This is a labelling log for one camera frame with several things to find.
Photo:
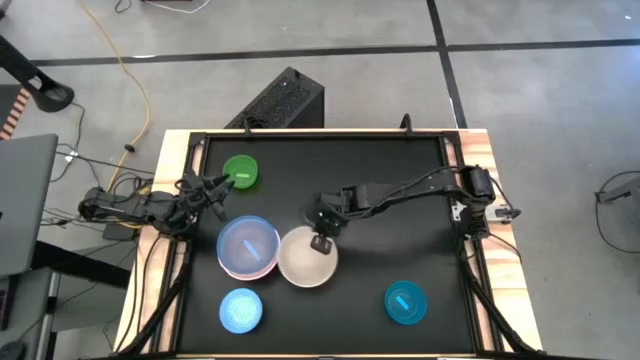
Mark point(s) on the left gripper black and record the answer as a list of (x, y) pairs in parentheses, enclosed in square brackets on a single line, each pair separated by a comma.
[(200, 197)]

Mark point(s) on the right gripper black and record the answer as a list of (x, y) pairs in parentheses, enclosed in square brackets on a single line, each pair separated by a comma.
[(327, 215)]

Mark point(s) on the cream white bowl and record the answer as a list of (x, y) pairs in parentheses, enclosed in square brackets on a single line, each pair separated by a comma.
[(305, 265)]

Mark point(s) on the small green bowl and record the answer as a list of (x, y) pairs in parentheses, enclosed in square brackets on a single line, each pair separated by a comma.
[(245, 167)]

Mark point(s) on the large light blue bowl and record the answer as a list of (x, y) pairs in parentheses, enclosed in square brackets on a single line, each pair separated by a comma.
[(247, 245)]

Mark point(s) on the small teal bowl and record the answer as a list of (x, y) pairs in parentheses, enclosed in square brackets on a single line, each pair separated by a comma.
[(405, 302)]

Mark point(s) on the pale textured translucent bowl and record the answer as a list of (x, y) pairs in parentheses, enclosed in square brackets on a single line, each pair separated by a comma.
[(240, 310)]

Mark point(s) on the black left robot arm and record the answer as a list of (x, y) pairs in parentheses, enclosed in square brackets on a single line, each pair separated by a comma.
[(125, 207)]

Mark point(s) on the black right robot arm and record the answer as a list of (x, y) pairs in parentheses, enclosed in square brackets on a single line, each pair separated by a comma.
[(400, 192)]

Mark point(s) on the black computer tower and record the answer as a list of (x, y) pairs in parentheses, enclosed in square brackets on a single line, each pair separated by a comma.
[(285, 100)]

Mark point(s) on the wooden table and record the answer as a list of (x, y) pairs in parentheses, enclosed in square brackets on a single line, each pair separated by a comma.
[(510, 270)]

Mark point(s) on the grey laptop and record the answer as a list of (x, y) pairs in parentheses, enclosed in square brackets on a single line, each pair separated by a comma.
[(25, 200)]

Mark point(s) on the black floor stand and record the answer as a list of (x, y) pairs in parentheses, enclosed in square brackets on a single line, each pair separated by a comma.
[(50, 95)]

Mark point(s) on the grey metal cart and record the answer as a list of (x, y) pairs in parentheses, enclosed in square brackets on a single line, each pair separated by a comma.
[(25, 310)]

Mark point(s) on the black table frame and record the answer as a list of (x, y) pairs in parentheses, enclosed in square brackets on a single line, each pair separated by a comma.
[(325, 134)]

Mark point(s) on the silver metal bracket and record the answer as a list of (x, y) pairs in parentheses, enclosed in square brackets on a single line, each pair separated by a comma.
[(458, 212)]

